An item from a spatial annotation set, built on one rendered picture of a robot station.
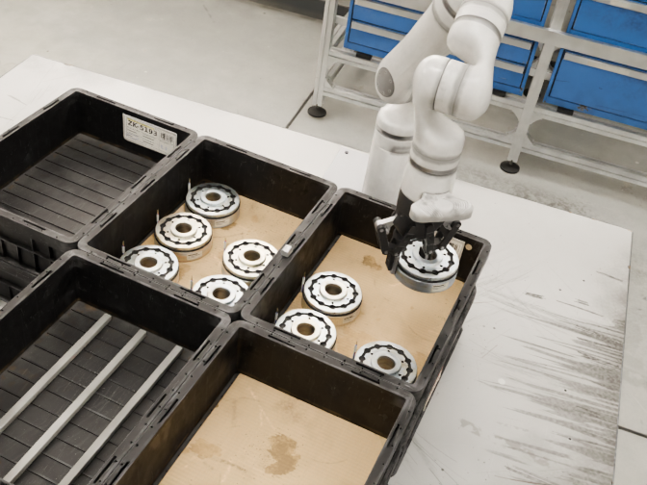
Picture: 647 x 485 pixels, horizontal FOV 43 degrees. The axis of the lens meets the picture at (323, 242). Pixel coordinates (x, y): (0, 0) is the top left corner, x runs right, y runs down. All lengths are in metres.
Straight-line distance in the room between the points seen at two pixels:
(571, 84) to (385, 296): 1.90
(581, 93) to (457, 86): 2.19
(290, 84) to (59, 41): 1.04
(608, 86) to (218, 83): 1.60
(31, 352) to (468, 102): 0.76
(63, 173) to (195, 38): 2.38
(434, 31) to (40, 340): 0.81
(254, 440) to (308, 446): 0.08
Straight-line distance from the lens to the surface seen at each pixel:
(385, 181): 1.68
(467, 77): 1.10
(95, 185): 1.69
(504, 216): 1.97
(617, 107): 3.28
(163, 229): 1.53
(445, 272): 1.29
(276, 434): 1.26
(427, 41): 1.46
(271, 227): 1.59
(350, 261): 1.54
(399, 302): 1.48
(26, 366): 1.36
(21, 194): 1.68
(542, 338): 1.70
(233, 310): 1.28
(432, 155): 1.14
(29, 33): 4.05
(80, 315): 1.42
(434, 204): 1.16
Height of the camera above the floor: 1.84
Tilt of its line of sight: 40 degrees down
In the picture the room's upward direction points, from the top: 9 degrees clockwise
